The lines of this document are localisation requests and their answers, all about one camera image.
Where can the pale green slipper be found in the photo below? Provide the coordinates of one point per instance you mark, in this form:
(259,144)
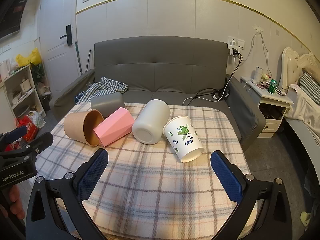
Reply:
(305,217)

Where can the metal pole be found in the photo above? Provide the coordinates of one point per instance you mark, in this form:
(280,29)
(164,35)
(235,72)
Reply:
(88,60)

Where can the plaid blanket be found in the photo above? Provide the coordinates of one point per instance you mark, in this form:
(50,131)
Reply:
(150,182)

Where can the white kettle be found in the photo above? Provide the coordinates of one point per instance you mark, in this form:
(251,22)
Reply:
(5,70)

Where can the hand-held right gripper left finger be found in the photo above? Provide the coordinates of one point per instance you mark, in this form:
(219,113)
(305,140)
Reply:
(93,175)

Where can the yellow plastic bag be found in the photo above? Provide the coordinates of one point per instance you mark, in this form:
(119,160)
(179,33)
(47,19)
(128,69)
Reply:
(31,57)

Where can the pink faceted cup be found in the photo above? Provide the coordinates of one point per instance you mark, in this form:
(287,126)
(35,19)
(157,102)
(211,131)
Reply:
(115,127)

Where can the cream bed headboard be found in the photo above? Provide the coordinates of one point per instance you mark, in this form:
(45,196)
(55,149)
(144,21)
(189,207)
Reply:
(290,62)

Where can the white plastic cup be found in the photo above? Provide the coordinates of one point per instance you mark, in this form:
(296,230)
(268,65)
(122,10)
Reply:
(150,122)

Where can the green can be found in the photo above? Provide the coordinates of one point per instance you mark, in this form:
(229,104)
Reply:
(272,86)

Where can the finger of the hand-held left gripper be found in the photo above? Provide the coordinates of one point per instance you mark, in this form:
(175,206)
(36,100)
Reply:
(15,133)
(40,142)

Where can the red bag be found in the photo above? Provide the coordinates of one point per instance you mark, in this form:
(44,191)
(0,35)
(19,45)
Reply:
(28,127)

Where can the plugged charger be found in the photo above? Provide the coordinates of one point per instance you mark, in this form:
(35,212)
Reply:
(233,52)

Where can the dark range hood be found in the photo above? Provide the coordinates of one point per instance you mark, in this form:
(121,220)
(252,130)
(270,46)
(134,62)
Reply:
(11,17)

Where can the white leaf-print paper cup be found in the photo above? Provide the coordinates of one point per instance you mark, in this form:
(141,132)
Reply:
(183,136)

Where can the brown paper cup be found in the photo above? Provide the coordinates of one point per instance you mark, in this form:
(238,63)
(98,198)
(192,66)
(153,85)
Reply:
(74,127)

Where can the white nightstand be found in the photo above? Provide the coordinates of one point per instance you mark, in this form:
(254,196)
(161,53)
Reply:
(272,105)

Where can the white bed blanket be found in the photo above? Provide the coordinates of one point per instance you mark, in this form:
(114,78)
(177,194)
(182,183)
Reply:
(302,107)

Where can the high white wall socket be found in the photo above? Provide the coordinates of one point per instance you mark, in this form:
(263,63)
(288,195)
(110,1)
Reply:
(258,29)

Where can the checked pillow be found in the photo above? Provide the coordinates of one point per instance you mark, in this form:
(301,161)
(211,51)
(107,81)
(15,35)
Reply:
(310,87)

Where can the white storage shelf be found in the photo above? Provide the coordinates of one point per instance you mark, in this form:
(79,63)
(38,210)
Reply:
(23,95)

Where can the grey sofa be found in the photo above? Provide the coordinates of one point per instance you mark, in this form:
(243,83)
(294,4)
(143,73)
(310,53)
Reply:
(160,62)

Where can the white plastic bag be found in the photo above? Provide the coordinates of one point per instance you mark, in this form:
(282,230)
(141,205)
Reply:
(37,120)

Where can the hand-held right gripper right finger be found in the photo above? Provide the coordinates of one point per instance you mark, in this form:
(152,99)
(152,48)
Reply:
(226,178)

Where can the person's left hand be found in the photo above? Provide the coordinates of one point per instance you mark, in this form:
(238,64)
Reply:
(16,201)

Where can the white door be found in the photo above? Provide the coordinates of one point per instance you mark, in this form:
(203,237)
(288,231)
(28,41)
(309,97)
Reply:
(55,17)

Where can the grey plastic cup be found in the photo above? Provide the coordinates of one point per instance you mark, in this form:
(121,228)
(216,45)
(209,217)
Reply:
(107,103)

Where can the white wall switch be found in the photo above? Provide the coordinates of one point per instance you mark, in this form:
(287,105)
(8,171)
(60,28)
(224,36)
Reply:
(241,43)

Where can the checked cloth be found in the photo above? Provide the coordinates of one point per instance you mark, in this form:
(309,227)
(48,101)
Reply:
(111,85)

